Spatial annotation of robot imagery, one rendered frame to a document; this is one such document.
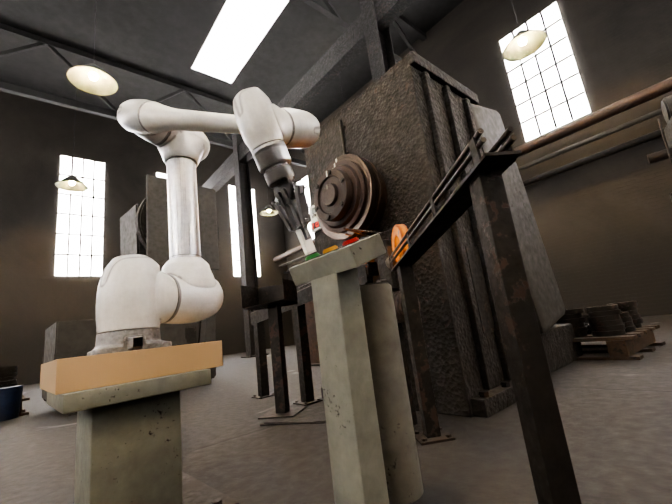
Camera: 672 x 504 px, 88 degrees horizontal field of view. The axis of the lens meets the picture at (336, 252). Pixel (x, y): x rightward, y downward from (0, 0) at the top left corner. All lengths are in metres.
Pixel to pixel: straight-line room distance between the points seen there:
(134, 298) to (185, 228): 0.32
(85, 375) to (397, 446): 0.74
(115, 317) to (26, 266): 10.51
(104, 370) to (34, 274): 10.56
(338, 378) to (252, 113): 0.66
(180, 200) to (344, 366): 0.84
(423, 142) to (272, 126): 1.04
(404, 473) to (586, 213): 6.96
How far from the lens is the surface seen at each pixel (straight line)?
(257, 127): 0.92
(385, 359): 0.92
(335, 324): 0.79
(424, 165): 1.79
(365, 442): 0.82
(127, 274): 1.10
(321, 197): 1.95
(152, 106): 1.30
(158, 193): 4.31
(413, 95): 1.97
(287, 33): 10.16
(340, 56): 6.99
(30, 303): 11.41
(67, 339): 3.63
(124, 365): 1.02
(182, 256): 1.26
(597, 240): 7.54
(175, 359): 1.05
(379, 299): 0.92
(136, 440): 1.07
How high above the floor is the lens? 0.42
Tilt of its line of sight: 12 degrees up
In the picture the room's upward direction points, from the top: 7 degrees counter-clockwise
